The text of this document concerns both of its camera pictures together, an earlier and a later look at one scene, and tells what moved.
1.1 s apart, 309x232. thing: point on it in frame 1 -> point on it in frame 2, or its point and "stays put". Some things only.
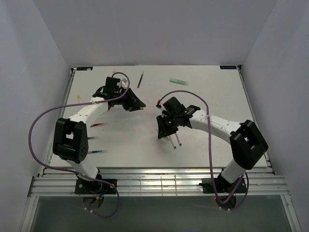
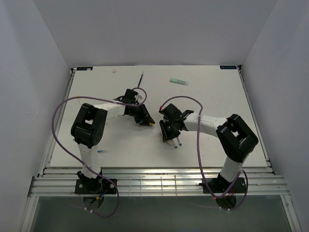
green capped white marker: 179,141 stays put
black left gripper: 134,103 -> 145,118
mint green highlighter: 178,81 stays put
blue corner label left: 84,68 stays put
